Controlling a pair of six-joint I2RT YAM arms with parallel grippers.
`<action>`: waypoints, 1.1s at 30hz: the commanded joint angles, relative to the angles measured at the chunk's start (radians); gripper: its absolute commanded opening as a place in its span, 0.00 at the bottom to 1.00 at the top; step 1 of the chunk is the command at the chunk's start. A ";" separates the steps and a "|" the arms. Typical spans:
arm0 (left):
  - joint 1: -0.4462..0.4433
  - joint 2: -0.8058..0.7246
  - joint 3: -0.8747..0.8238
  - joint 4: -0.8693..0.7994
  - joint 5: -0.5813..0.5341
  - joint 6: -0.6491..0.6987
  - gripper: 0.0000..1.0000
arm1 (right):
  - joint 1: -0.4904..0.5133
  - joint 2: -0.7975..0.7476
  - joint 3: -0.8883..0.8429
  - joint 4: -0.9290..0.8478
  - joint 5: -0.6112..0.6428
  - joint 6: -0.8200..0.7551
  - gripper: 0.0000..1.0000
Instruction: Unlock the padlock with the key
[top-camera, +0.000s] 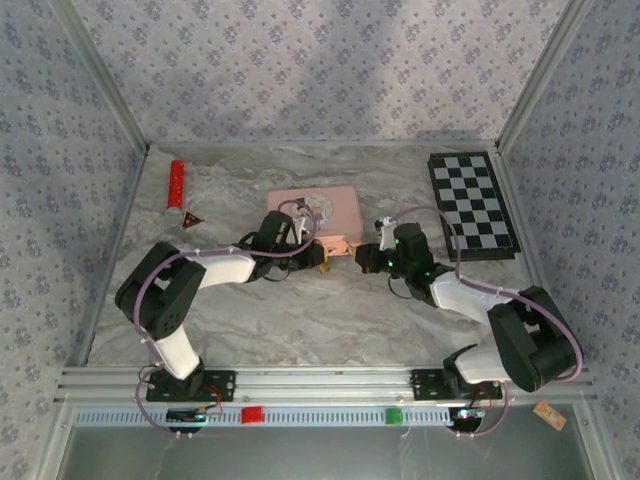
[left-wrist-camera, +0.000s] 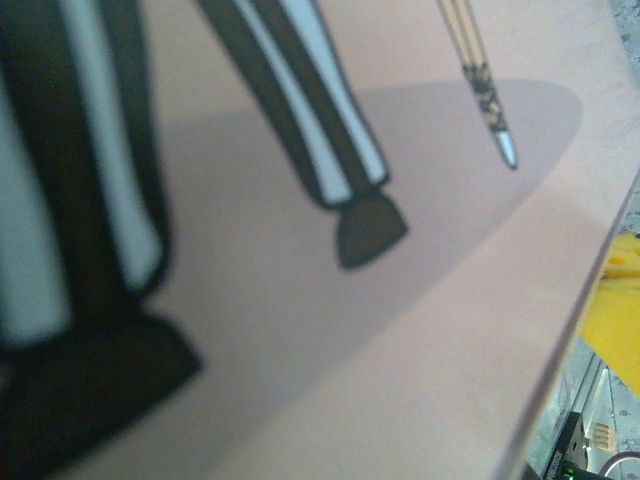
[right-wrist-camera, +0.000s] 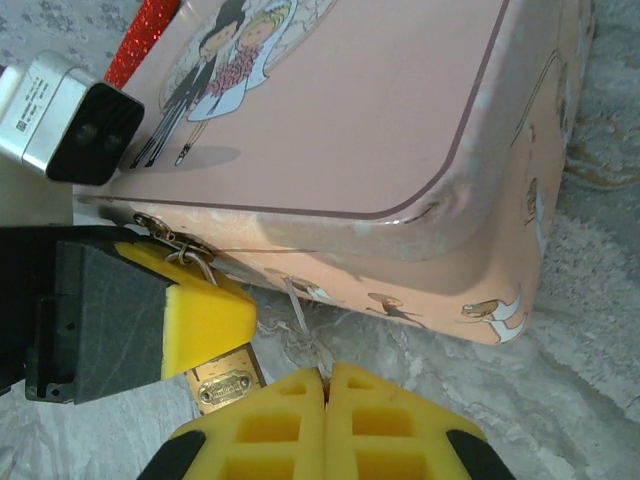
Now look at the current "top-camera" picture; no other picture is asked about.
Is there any aluminium frame post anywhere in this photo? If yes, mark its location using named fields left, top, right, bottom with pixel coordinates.
left=495, top=0, right=599, bottom=153
left=48, top=0, right=152, bottom=152

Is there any aluminium side rail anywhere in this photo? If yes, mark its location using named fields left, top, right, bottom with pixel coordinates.
left=497, top=148, right=571, bottom=364
left=67, top=147, right=152, bottom=367

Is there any black grey chessboard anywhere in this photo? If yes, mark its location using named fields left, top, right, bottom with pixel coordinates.
left=427, top=152, right=522, bottom=263

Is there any grey slotted cable duct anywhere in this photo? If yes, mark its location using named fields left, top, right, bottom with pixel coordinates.
left=69, top=405, right=542, bottom=429

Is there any small circuit board with led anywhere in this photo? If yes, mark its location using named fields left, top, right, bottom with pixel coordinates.
left=449, top=406, right=487, bottom=424
left=165, top=406, right=224, bottom=424

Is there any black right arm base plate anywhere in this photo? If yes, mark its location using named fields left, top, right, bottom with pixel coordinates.
left=410, top=368, right=504, bottom=402

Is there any pink tin box couple print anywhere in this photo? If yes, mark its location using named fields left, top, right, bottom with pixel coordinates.
left=266, top=185, right=364, bottom=259

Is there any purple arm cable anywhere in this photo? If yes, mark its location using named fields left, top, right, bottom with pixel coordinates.
left=133, top=198, right=318, bottom=441
left=387, top=205, right=586, bottom=442

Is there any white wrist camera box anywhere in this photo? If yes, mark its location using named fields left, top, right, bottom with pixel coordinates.
left=374, top=216, right=397, bottom=252
left=291, top=213, right=314, bottom=247

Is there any red glitter tube silver cap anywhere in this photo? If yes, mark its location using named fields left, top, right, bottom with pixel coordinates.
left=163, top=158, right=188, bottom=226

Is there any aluminium extrusion rail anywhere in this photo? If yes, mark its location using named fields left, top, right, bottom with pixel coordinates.
left=53, top=364, right=599, bottom=406

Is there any grey metal sheet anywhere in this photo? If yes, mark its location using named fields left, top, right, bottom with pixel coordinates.
left=59, top=425, right=599, bottom=480

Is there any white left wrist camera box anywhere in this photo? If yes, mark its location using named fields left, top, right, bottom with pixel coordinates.
left=291, top=213, right=314, bottom=247

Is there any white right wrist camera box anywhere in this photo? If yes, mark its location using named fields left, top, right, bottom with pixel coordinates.
left=374, top=216, right=397, bottom=252

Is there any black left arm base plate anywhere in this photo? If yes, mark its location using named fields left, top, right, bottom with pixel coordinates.
left=145, top=369, right=237, bottom=403

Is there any orange paper tag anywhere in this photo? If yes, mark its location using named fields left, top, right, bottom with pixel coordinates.
left=531, top=400, right=568, bottom=432

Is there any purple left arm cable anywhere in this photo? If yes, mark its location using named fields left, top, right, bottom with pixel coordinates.
left=133, top=198, right=318, bottom=441

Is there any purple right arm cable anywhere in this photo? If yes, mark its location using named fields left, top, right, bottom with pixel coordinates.
left=387, top=205, right=586, bottom=442

